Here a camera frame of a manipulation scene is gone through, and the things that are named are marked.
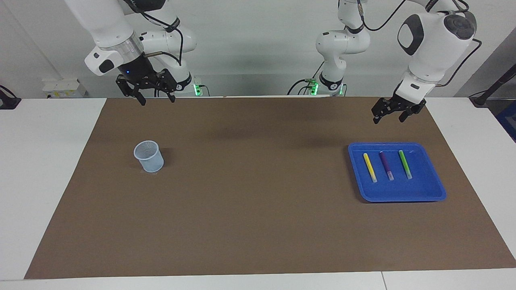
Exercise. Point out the green pen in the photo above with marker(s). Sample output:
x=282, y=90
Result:
x=405, y=164

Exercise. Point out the yellow pen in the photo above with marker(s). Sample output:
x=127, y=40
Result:
x=370, y=167

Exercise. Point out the light blue mesh cup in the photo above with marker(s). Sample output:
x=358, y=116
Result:
x=150, y=159

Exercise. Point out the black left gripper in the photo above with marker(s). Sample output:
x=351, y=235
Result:
x=407, y=102

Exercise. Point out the white box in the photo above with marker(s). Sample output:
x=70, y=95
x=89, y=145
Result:
x=62, y=88

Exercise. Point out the blue plastic tray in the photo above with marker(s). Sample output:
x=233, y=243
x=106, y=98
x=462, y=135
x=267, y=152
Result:
x=395, y=189

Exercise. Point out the blue object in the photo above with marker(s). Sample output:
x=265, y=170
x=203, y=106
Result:
x=508, y=121

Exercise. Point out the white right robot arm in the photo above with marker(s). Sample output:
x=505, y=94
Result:
x=109, y=24

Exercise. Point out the black clamp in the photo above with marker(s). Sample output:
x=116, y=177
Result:
x=8, y=100

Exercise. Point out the purple pen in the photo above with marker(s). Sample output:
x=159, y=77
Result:
x=386, y=165

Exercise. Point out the black stand pole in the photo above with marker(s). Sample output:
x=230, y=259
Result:
x=492, y=86

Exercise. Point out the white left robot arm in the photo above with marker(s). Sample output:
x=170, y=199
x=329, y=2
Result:
x=435, y=44

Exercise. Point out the brown table mat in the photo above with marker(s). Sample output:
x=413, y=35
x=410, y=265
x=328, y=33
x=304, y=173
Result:
x=258, y=209

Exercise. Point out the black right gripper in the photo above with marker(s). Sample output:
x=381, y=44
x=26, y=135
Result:
x=139, y=74

